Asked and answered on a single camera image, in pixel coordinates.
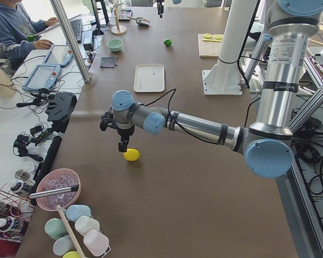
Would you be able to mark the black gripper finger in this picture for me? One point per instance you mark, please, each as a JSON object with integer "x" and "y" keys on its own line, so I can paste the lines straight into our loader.
{"x": 123, "y": 144}

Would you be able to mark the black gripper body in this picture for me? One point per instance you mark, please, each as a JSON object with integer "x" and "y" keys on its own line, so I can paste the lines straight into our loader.
{"x": 123, "y": 133}

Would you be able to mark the yellow lemon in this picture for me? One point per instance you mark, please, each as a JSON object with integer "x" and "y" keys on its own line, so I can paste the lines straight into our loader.
{"x": 131, "y": 154}

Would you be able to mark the green lime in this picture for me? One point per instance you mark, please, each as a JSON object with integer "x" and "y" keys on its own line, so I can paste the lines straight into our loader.
{"x": 167, "y": 42}

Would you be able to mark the beige rabbit tray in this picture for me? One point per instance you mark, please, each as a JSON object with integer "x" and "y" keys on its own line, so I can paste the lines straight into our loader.
{"x": 149, "y": 78}

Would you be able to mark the grey folded cloth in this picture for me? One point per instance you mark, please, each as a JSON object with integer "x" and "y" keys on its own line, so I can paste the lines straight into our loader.
{"x": 108, "y": 62}

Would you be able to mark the pink bowl with ice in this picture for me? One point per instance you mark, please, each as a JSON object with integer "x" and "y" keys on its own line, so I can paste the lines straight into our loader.
{"x": 60, "y": 187}

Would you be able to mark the mint green bowl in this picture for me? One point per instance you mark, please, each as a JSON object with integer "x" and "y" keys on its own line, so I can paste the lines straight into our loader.
{"x": 115, "y": 45}

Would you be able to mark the lower teach pendant tablet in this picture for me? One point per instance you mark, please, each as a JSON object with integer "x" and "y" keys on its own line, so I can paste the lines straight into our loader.
{"x": 43, "y": 76}

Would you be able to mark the teach pendant tablet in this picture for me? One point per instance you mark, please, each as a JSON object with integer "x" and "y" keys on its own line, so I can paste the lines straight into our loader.
{"x": 43, "y": 76}
{"x": 59, "y": 55}

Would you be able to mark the upper teach pendant tablet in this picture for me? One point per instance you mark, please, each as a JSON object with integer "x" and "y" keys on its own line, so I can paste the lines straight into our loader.
{"x": 59, "y": 55}

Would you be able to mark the blue plastic cup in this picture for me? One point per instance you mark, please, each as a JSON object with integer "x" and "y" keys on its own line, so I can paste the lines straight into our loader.
{"x": 75, "y": 211}

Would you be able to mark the white plastic cup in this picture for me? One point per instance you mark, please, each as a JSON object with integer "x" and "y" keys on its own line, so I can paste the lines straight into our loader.
{"x": 84, "y": 224}

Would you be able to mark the wooden cup holder stick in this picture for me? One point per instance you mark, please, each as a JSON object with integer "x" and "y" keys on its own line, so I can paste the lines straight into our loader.
{"x": 70, "y": 232}

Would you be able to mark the wooden mug tree stand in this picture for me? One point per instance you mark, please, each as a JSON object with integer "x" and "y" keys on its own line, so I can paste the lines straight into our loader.
{"x": 118, "y": 29}

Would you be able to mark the pink plastic cup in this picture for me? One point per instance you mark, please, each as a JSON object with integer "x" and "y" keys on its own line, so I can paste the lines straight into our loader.
{"x": 97, "y": 243}

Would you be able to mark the black keyboard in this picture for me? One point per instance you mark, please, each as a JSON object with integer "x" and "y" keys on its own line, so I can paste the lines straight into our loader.
{"x": 76, "y": 26}

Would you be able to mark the metal scoop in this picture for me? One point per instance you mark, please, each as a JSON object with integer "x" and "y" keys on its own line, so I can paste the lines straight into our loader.
{"x": 141, "y": 21}

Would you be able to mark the green plastic cup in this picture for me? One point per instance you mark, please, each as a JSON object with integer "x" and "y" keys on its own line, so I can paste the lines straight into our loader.
{"x": 55, "y": 228}

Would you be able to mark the grey plastic cup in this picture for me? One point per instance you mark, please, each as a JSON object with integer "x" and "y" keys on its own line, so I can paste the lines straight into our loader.
{"x": 63, "y": 245}

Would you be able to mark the bamboo cutting board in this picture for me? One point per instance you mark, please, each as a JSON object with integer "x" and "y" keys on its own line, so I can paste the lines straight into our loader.
{"x": 209, "y": 49}

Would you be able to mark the yellow plastic knife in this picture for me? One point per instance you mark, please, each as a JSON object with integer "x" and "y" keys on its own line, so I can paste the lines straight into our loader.
{"x": 211, "y": 40}

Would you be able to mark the lemon slice upper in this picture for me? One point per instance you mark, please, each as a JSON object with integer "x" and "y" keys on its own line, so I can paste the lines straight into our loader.
{"x": 207, "y": 36}

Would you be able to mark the lemon slice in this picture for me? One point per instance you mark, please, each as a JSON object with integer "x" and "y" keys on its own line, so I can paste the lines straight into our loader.
{"x": 207, "y": 36}
{"x": 217, "y": 37}

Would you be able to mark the seated person in hoodie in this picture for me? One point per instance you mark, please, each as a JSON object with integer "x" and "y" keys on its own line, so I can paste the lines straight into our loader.
{"x": 15, "y": 27}

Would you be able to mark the lemon slice lower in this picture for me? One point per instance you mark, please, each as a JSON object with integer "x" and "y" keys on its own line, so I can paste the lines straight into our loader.
{"x": 217, "y": 37}

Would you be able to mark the black plastic bracket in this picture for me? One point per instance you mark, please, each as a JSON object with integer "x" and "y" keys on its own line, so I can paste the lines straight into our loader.
{"x": 59, "y": 110}

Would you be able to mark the aluminium frame post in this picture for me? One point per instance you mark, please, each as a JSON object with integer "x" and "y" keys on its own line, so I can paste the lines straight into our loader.
{"x": 70, "y": 38}

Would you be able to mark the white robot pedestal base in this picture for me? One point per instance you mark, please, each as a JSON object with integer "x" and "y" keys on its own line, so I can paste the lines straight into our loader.
{"x": 224, "y": 77}

